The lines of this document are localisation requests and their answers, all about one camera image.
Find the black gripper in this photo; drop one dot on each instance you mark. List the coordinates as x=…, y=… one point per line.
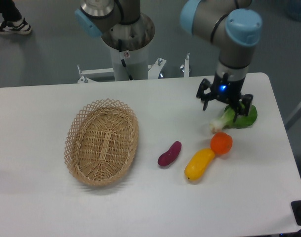
x=226, y=91

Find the yellow mango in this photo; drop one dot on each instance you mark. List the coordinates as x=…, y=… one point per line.
x=198, y=164

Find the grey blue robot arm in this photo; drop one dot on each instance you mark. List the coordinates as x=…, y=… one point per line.
x=228, y=24

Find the green bok choy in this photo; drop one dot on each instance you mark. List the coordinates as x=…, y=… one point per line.
x=226, y=120

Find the orange fruit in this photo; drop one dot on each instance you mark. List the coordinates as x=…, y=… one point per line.
x=221, y=143

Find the purple sweet potato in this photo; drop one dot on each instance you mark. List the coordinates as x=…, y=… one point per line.
x=168, y=157

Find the woven wicker basket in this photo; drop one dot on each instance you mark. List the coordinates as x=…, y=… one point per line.
x=102, y=142

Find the black device at table edge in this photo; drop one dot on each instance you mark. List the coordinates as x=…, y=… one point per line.
x=296, y=208

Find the black white sneaker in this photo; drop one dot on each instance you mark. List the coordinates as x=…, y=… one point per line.
x=21, y=27

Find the white metal base frame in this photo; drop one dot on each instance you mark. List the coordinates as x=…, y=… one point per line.
x=155, y=71

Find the white frame at right edge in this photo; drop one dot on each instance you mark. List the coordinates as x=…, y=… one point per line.
x=294, y=116

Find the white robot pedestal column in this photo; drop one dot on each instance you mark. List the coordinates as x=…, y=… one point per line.
x=129, y=48

